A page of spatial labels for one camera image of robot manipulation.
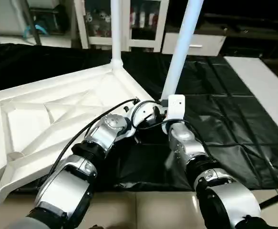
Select white plastic table leg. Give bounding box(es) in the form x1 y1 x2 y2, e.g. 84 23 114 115
161 0 205 103
110 0 124 67

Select white plastic table top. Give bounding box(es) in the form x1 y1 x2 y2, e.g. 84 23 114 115
0 60 156 207

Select black plastic mat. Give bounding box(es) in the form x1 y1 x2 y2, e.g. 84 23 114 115
0 43 278 192

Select white glass door cabinet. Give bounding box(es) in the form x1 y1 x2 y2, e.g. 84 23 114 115
73 0 170 52

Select white drawer unit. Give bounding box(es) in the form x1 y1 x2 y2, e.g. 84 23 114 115
162 32 227 57

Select white side table black legs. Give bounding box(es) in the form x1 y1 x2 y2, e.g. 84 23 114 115
224 56 278 209

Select teal floor stand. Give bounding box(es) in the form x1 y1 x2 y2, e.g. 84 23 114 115
24 21 50 38

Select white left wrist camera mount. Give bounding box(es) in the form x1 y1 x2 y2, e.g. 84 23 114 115
131 99 164 129

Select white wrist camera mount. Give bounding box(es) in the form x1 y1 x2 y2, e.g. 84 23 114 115
163 94 186 124
131 99 164 129

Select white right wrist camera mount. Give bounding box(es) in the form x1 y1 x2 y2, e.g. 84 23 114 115
163 94 186 124

